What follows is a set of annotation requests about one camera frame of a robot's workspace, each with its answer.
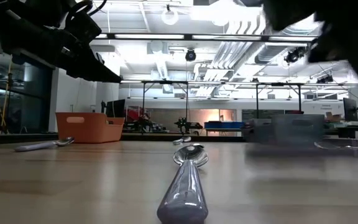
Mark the grey plastic bin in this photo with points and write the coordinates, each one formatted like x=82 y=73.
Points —
x=294 y=130

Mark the blue storage bins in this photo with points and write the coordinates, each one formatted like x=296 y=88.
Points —
x=225 y=125

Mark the black ceiling spotlight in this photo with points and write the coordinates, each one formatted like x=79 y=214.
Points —
x=295 y=55

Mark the orange plastic bin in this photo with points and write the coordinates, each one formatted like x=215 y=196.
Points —
x=89 y=127

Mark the white wall sign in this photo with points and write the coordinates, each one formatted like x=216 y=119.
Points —
x=325 y=107

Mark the black overhead frame bar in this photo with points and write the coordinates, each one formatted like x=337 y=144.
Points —
x=188 y=37

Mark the white round ceiling light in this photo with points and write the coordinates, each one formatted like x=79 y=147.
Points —
x=169 y=17

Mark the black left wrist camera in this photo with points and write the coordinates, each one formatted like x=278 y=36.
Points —
x=85 y=28

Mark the cardboard box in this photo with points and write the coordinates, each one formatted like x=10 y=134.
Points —
x=333 y=117

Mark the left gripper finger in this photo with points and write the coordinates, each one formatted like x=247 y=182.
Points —
x=89 y=76
x=89 y=60

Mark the black desk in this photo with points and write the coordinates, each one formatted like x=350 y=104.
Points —
x=353 y=128

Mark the red plastic cover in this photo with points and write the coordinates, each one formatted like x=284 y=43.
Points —
x=135 y=113

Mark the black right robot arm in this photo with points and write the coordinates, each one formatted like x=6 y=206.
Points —
x=346 y=12

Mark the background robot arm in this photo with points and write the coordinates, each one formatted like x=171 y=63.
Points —
x=141 y=124
x=185 y=124

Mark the black rig frame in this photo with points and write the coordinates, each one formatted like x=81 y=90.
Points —
x=172 y=81
x=299 y=102

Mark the black overhead camera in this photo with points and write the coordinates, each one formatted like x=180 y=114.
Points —
x=190 y=55

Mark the black computer monitor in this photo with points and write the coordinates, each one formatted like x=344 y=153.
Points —
x=116 y=108
x=350 y=109

